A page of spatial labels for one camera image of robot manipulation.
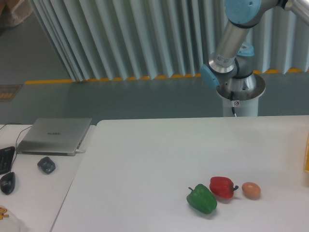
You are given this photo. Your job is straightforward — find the cardboard box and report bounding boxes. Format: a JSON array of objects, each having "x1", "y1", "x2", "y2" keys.
[{"x1": 0, "y1": 0, "x2": 33, "y2": 29}]

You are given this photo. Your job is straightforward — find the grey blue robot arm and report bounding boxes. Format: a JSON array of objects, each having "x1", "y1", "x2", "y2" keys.
[{"x1": 200, "y1": 0, "x2": 309, "y2": 93}]

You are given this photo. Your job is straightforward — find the brown egg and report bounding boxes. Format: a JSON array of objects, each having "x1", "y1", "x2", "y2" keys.
[{"x1": 241, "y1": 182, "x2": 261, "y2": 200}]

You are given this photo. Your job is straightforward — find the corrugated white partition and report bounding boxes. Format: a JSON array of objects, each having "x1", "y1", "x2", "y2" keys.
[{"x1": 27, "y1": 0, "x2": 309, "y2": 83}]

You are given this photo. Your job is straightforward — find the silver closed laptop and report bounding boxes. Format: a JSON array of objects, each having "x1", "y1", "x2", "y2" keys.
[{"x1": 17, "y1": 118, "x2": 92, "y2": 156}]

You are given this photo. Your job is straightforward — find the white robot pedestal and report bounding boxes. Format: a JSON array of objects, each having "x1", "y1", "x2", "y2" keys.
[{"x1": 216, "y1": 73, "x2": 266, "y2": 117}]

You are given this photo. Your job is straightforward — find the red bell pepper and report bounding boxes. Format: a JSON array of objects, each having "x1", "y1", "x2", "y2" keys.
[{"x1": 210, "y1": 176, "x2": 239, "y2": 199}]

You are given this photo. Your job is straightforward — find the black keyboard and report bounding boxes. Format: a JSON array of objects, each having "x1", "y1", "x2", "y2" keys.
[{"x1": 0, "y1": 146, "x2": 15, "y2": 174}]

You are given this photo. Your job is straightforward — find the black thin cable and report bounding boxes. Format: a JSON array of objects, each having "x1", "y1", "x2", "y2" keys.
[{"x1": 0, "y1": 123, "x2": 33, "y2": 174}]

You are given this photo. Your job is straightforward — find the white cap orange logo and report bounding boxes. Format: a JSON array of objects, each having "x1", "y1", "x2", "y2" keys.
[{"x1": 0, "y1": 204, "x2": 29, "y2": 232}]

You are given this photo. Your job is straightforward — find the black computer mouse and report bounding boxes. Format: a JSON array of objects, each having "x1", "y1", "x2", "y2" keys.
[{"x1": 0, "y1": 172, "x2": 15, "y2": 195}]

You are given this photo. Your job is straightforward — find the green bell pepper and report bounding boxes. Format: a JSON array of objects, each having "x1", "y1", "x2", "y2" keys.
[{"x1": 186, "y1": 184, "x2": 217, "y2": 215}]

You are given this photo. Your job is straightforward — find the dark earbuds case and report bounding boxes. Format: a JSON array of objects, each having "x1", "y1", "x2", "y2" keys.
[{"x1": 37, "y1": 157, "x2": 56, "y2": 174}]

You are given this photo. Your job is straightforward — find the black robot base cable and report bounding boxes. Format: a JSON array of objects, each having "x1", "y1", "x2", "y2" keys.
[{"x1": 229, "y1": 90, "x2": 238, "y2": 117}]

